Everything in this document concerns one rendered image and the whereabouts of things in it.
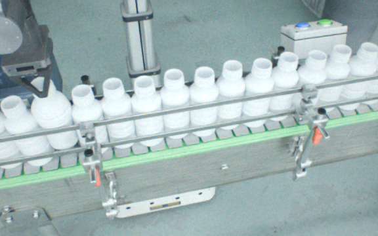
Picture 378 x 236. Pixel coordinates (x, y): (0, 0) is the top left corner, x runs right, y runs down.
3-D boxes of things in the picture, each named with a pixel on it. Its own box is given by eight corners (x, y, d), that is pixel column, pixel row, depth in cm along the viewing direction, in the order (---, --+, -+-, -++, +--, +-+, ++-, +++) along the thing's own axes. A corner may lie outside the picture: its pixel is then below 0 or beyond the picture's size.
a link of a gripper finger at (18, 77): (22, 109, 61) (1, 66, 54) (25, 82, 66) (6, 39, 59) (63, 103, 62) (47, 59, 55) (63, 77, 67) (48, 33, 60)
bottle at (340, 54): (306, 96, 89) (324, 40, 77) (330, 96, 89) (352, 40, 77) (312, 114, 85) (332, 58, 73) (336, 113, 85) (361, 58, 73)
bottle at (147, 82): (132, 136, 81) (121, 80, 68) (153, 122, 83) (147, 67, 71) (147, 152, 78) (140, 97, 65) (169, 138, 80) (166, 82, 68)
